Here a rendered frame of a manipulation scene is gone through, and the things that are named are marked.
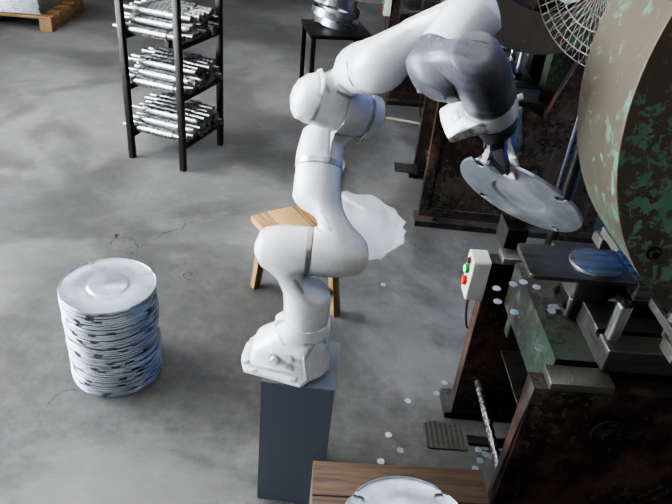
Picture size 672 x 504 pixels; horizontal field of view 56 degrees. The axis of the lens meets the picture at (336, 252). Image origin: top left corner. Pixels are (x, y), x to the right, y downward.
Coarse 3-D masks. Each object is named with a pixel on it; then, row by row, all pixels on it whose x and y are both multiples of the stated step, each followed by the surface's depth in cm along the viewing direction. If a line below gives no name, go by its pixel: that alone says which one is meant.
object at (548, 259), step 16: (528, 256) 151; (544, 256) 152; (560, 256) 152; (576, 256) 152; (592, 256) 153; (608, 256) 153; (528, 272) 146; (544, 272) 146; (560, 272) 146; (576, 272) 147; (592, 272) 147; (608, 272) 147; (624, 272) 149; (560, 288) 157; (576, 288) 149; (592, 288) 149; (560, 304) 154; (576, 304) 151
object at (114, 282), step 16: (80, 272) 203; (96, 272) 204; (112, 272) 204; (128, 272) 205; (144, 272) 206; (64, 288) 195; (80, 288) 196; (96, 288) 196; (112, 288) 197; (128, 288) 198; (144, 288) 199; (80, 304) 190; (96, 304) 190; (112, 304) 191; (128, 304) 192
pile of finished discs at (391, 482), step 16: (384, 480) 145; (400, 480) 145; (416, 480) 145; (352, 496) 140; (368, 496) 141; (384, 496) 141; (400, 496) 141; (416, 496) 142; (432, 496) 142; (448, 496) 142
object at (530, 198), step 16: (464, 160) 139; (464, 176) 147; (480, 176) 142; (496, 176) 136; (528, 176) 127; (480, 192) 151; (496, 192) 145; (512, 192) 141; (528, 192) 136; (544, 192) 130; (560, 192) 126; (512, 208) 149; (528, 208) 144; (544, 208) 139; (560, 208) 133; (576, 208) 129; (544, 224) 147; (560, 224) 141; (576, 224) 136
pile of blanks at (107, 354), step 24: (72, 312) 188; (120, 312) 189; (144, 312) 196; (72, 336) 195; (96, 336) 191; (120, 336) 193; (144, 336) 200; (72, 360) 204; (96, 360) 196; (120, 360) 198; (144, 360) 204; (96, 384) 202; (120, 384) 203; (144, 384) 209
